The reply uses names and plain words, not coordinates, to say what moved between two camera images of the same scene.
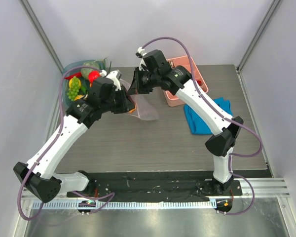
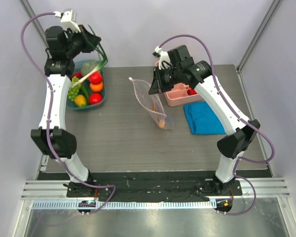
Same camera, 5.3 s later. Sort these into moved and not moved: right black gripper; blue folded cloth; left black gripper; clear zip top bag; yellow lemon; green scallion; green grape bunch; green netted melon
Moved: yellow lemon; left black gripper; clear zip top bag; green scallion; right black gripper
Not moved: blue folded cloth; green netted melon; green grape bunch
